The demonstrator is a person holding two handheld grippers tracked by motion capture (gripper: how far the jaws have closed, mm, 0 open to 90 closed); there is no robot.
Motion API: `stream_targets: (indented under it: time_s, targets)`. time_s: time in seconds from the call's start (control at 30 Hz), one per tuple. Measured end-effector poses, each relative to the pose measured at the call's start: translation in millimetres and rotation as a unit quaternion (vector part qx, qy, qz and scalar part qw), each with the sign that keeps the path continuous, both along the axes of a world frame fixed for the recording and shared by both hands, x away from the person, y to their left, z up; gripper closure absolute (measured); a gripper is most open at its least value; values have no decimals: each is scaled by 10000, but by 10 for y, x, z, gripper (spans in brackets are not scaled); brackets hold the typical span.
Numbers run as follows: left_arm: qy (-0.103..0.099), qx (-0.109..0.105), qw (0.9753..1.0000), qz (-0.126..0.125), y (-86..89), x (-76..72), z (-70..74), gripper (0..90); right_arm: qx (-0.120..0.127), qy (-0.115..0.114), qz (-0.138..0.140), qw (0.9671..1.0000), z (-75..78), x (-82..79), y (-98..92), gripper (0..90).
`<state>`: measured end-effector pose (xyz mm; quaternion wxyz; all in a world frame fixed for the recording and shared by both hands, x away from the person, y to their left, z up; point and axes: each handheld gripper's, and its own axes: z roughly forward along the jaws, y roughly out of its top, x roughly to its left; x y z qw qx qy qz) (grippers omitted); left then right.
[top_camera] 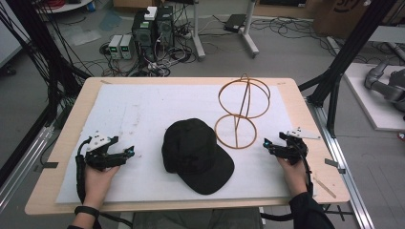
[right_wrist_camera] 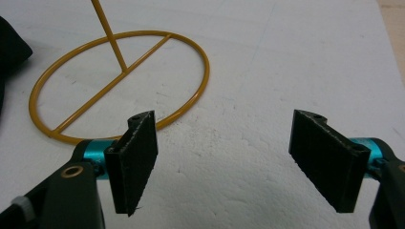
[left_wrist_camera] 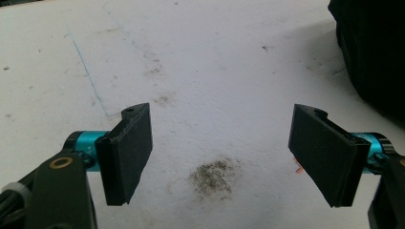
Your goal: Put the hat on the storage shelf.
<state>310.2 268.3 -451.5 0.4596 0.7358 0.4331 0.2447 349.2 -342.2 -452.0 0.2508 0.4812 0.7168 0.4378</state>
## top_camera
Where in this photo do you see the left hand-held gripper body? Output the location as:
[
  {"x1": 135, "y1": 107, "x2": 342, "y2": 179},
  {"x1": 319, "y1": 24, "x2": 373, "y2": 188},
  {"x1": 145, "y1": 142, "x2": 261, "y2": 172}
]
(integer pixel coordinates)
[{"x1": 83, "y1": 134, "x2": 120, "y2": 172}]

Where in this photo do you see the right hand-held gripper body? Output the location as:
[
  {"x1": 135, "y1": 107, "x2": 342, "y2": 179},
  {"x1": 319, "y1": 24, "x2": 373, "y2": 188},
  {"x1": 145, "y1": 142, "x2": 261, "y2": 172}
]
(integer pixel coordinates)
[{"x1": 278, "y1": 127, "x2": 322, "y2": 166}]

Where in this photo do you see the wire hat stand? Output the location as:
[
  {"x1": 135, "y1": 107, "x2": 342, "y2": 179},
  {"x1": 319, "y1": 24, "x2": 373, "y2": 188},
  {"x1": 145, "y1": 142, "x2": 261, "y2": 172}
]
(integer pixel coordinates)
[{"x1": 214, "y1": 73, "x2": 272, "y2": 151}]

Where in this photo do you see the black baseball cap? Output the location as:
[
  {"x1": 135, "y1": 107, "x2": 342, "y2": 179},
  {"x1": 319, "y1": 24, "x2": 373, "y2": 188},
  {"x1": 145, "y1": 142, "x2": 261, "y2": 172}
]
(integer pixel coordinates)
[{"x1": 160, "y1": 117, "x2": 236, "y2": 196}]

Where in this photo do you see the person's left hand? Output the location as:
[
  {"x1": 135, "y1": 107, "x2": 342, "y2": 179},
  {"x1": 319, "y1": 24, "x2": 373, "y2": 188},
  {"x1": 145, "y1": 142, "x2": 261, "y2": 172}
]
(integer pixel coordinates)
[{"x1": 83, "y1": 164, "x2": 121, "y2": 208}]

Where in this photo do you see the person's right hand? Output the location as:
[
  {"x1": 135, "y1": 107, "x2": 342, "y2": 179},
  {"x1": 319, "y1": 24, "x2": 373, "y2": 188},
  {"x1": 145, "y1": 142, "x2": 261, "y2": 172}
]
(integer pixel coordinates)
[{"x1": 276, "y1": 156, "x2": 309, "y2": 198}]

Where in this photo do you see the white foam mat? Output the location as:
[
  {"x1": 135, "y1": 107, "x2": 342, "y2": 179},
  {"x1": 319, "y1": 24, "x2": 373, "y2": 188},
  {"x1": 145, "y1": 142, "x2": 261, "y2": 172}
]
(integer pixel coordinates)
[{"x1": 54, "y1": 83, "x2": 296, "y2": 205}]

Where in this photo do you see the black tape piece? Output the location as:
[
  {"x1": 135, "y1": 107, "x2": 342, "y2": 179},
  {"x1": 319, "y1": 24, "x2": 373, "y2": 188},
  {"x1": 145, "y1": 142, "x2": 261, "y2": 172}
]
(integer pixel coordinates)
[
  {"x1": 32, "y1": 161, "x2": 60, "y2": 174},
  {"x1": 324, "y1": 157, "x2": 347, "y2": 175}
]

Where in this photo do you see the thin wooden stick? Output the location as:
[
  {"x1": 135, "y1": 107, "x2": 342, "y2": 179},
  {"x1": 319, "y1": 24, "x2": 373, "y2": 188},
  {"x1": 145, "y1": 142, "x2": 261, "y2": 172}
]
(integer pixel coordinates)
[{"x1": 312, "y1": 177, "x2": 337, "y2": 199}]

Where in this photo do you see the black wristband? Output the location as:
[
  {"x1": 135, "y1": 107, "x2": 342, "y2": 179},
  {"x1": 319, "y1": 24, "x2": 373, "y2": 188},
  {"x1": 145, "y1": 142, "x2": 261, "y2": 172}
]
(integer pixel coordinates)
[{"x1": 74, "y1": 205, "x2": 100, "y2": 219}]

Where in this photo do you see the white platform board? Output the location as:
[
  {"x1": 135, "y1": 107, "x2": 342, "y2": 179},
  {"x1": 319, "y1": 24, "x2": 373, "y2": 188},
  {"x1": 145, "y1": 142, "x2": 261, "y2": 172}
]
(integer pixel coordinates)
[{"x1": 343, "y1": 62, "x2": 405, "y2": 133}]

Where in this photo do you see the person's lap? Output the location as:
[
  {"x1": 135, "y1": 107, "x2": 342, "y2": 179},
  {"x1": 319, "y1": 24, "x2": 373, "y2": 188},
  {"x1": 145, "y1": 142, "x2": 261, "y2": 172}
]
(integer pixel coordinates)
[{"x1": 131, "y1": 207, "x2": 265, "y2": 229}]

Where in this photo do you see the grey power supply unit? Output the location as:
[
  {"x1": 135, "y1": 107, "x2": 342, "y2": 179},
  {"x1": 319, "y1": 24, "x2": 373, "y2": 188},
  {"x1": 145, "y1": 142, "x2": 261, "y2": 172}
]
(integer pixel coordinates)
[
  {"x1": 119, "y1": 33, "x2": 136, "y2": 60},
  {"x1": 107, "y1": 34, "x2": 124, "y2": 60}
]

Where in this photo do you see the grey table leg stand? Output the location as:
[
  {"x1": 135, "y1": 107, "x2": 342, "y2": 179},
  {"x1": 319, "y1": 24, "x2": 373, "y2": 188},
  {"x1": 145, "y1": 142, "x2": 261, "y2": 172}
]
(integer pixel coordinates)
[
  {"x1": 242, "y1": 0, "x2": 261, "y2": 59},
  {"x1": 190, "y1": 0, "x2": 207, "y2": 62}
]

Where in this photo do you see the black computer tower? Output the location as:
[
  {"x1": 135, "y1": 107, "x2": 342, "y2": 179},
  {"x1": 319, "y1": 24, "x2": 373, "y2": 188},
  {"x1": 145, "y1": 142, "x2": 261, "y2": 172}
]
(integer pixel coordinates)
[
  {"x1": 155, "y1": 5, "x2": 175, "y2": 50},
  {"x1": 131, "y1": 10, "x2": 159, "y2": 62}
]

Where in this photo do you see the black flat box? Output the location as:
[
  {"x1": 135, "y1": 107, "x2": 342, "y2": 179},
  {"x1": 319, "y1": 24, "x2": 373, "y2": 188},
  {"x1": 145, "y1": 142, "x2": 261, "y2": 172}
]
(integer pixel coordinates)
[{"x1": 223, "y1": 13, "x2": 247, "y2": 33}]

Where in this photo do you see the cardboard box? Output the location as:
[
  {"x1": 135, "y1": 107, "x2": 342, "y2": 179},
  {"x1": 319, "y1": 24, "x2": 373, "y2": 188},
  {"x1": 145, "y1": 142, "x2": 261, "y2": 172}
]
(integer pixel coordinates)
[{"x1": 312, "y1": 0, "x2": 374, "y2": 40}]

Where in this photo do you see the white box device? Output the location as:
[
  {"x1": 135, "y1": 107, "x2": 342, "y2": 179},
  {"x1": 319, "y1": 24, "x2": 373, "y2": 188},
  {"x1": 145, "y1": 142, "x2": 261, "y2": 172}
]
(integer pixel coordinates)
[{"x1": 143, "y1": 6, "x2": 159, "y2": 22}]

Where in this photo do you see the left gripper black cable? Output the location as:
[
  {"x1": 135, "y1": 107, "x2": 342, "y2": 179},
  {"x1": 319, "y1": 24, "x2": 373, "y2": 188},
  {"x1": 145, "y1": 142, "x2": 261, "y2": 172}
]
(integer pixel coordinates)
[{"x1": 75, "y1": 136, "x2": 94, "y2": 204}]

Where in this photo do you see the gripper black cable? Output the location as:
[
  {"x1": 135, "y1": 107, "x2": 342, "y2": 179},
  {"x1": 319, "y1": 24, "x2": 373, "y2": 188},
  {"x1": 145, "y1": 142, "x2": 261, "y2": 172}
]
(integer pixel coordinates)
[
  {"x1": 300, "y1": 155, "x2": 315, "y2": 197},
  {"x1": 75, "y1": 136, "x2": 94, "y2": 204}
]

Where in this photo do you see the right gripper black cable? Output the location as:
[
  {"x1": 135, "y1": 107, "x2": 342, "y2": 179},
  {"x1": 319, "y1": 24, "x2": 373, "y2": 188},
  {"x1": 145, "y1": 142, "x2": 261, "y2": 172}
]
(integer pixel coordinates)
[{"x1": 300, "y1": 155, "x2": 315, "y2": 197}]

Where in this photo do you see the aluminium rail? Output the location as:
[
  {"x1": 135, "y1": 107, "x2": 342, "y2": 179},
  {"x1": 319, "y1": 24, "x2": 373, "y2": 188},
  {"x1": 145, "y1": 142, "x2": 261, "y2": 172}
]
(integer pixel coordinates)
[
  {"x1": 305, "y1": 97, "x2": 376, "y2": 229},
  {"x1": 0, "y1": 124, "x2": 55, "y2": 214}
]

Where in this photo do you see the tangle of floor cables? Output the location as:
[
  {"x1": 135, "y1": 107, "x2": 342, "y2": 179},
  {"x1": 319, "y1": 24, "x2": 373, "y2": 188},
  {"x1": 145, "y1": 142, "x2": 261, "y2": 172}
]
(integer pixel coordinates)
[{"x1": 95, "y1": 18, "x2": 204, "y2": 78}]

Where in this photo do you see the black metal frame post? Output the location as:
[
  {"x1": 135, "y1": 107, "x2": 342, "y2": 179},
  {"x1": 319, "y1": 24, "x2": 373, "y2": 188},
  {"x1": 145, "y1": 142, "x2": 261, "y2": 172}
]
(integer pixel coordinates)
[
  {"x1": 0, "y1": 0, "x2": 93, "y2": 189},
  {"x1": 298, "y1": 0, "x2": 397, "y2": 138}
]

